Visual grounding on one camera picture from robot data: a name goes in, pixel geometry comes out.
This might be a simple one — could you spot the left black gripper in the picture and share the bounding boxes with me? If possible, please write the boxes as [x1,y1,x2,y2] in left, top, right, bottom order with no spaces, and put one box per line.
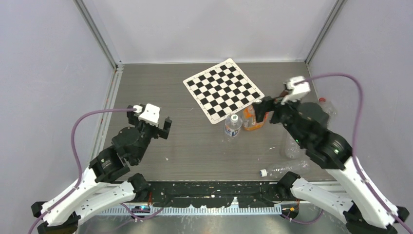
[129,105,172,163]

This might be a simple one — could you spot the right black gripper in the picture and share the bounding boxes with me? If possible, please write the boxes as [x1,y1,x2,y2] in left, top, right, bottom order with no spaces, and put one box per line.
[251,91,307,145]

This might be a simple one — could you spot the orange crushed plastic bottle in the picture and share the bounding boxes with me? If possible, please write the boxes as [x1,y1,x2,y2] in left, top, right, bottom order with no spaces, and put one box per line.
[242,105,268,131]

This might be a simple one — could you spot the white green bottle cap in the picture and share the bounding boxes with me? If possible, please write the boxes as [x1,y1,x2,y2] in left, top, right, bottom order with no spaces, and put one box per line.
[230,114,239,123]

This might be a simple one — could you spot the clear bottle blue label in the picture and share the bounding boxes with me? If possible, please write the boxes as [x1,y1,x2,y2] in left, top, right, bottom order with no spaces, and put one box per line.
[224,114,243,141]

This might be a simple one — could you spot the clear plastic bottle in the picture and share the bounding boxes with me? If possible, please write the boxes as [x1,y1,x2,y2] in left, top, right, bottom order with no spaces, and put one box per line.
[259,159,311,179]

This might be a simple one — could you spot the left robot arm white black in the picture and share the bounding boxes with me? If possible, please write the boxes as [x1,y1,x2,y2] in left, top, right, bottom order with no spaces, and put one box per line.
[29,104,172,234]

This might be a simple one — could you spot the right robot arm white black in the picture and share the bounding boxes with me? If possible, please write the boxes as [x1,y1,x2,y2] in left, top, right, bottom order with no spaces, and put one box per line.
[253,97,410,234]

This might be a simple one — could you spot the upright bottle red cap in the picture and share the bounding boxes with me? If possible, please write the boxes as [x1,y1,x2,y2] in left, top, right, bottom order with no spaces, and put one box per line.
[319,97,337,118]

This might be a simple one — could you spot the black white chessboard mat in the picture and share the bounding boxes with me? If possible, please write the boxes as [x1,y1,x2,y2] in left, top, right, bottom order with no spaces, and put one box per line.
[183,58,264,124]

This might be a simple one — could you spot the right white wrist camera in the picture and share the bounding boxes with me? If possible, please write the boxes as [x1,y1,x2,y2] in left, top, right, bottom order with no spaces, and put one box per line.
[281,76,311,104]

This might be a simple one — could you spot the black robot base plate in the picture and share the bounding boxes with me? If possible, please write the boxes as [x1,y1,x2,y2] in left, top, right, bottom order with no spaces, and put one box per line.
[149,181,300,209]

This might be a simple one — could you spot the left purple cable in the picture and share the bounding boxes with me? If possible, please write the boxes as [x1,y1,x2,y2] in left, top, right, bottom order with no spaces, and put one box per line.
[27,108,143,234]

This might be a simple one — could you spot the purple cable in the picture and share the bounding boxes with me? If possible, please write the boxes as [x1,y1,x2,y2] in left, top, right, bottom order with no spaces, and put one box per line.
[27,108,143,234]
[295,73,413,234]

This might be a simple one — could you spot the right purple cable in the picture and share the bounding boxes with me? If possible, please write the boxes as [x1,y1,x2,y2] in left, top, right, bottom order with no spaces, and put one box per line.
[295,73,413,234]

